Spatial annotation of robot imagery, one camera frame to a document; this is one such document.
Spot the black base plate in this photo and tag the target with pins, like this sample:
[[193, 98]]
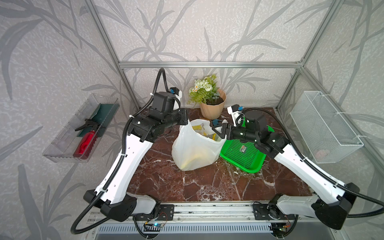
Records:
[[266, 212], [163, 212]]

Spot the green plant with white flowers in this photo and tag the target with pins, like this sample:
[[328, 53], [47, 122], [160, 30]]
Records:
[[205, 91]]

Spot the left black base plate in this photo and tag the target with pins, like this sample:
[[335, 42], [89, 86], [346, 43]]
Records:
[[163, 212]]

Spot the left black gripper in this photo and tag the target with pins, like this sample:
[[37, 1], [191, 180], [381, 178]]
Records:
[[183, 115]]

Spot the yellow banana bunch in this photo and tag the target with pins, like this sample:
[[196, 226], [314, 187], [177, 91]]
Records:
[[205, 131]]

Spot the small blue toy rake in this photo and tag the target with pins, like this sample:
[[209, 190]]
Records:
[[215, 122]]

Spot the small green circuit board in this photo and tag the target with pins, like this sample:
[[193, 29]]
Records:
[[154, 227]]

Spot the dark green flat board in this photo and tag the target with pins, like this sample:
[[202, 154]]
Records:
[[99, 121]]

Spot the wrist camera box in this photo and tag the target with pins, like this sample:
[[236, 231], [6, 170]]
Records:
[[166, 102], [236, 113]]

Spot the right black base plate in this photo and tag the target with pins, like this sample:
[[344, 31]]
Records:
[[266, 212]]

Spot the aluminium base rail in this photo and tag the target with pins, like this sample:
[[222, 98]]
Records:
[[216, 212]]

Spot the clear plastic wall shelf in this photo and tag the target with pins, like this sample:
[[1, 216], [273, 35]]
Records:
[[77, 141]]

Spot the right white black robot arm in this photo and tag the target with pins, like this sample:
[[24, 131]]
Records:
[[329, 204]]

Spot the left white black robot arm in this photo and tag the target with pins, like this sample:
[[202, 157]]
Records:
[[111, 195]]

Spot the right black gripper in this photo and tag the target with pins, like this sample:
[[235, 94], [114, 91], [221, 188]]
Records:
[[225, 126]]

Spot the pink object in wire basket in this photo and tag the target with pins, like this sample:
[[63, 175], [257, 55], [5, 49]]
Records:
[[321, 154]]

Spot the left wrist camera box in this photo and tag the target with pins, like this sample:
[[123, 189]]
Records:
[[166, 102]]

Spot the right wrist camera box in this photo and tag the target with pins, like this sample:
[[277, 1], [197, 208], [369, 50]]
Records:
[[236, 113]]

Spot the terracotta flower pot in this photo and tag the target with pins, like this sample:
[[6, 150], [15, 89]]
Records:
[[212, 112]]

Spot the red black brush tool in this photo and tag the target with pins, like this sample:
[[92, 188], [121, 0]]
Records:
[[83, 150]]

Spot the green perforated plastic basket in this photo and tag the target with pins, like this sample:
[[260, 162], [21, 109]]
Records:
[[251, 161]]

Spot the barcode sticker in basket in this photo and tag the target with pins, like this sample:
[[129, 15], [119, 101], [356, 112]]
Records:
[[243, 149]]

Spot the white printed plastic bag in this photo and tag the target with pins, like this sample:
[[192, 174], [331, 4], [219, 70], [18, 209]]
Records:
[[191, 151]]

